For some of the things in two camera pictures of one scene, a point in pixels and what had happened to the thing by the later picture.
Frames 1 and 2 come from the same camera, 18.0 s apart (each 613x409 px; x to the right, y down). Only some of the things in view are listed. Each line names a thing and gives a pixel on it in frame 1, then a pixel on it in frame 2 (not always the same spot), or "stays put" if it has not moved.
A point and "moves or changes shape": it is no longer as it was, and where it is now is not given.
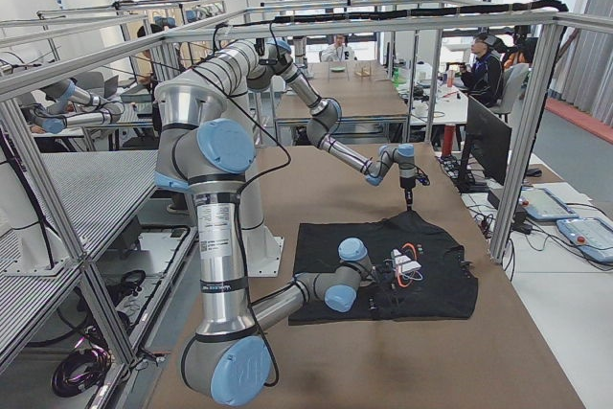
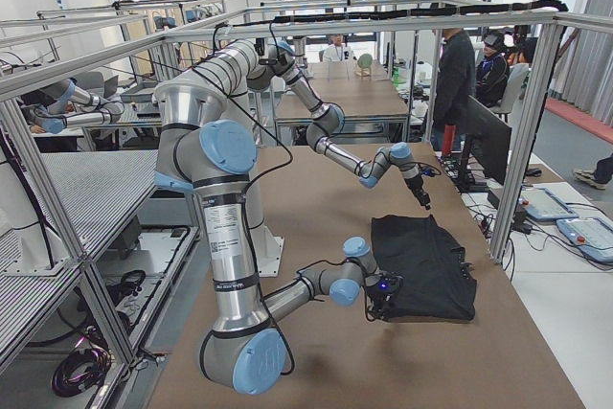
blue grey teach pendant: [539, 203] stays put
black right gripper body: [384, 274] → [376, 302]
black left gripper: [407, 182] → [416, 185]
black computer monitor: [488, 138] stays put
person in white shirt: [338, 52] stays put
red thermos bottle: [448, 139] stays put
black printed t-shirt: [400, 266] moves or changes shape
